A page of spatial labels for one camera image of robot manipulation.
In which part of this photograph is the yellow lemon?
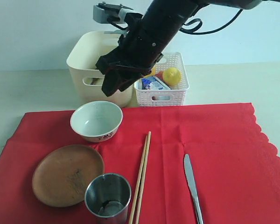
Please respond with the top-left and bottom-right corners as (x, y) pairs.
(162, 67), (182, 86)

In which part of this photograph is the blue white milk carton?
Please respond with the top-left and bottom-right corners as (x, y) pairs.
(141, 76), (171, 90)

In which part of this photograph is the left wooden chopstick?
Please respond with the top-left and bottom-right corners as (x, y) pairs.
(128, 136), (148, 224)

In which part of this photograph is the brown wooden plate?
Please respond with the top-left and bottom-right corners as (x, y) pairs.
(32, 144), (105, 208)

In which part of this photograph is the white perforated plastic basket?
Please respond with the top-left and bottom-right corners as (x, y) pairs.
(134, 52), (189, 106)

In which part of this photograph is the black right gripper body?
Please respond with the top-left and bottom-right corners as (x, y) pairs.
(96, 13), (177, 75)

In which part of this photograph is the steel cup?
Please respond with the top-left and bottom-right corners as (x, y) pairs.
(84, 173), (132, 224)

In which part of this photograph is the yellow cheese wedge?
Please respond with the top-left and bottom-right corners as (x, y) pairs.
(145, 65), (156, 78)

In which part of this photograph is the cream plastic bin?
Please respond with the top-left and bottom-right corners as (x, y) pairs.
(66, 31), (133, 107)

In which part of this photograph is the wooden chopstick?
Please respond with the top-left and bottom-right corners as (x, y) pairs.
(128, 136), (148, 224)
(135, 131), (151, 224)

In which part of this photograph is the right wooden chopstick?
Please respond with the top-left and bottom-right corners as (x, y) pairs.
(135, 131), (151, 224)

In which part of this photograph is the red sausage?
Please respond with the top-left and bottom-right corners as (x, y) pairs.
(155, 70), (163, 80)

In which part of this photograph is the steel table knife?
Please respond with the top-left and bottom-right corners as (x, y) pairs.
(183, 154), (204, 224)

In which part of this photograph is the dark wooden spoon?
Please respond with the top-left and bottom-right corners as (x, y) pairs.
(90, 78), (99, 85)

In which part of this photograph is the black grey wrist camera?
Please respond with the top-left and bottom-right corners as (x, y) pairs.
(92, 2), (133, 24)

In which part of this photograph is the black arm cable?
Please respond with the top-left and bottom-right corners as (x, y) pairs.
(179, 9), (245, 35)

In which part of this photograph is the red table cloth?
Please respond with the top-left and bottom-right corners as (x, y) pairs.
(0, 103), (280, 224)

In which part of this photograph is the white ceramic bowl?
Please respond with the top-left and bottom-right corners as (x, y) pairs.
(70, 101), (123, 143)

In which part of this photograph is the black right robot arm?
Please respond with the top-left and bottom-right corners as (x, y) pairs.
(93, 0), (261, 97)

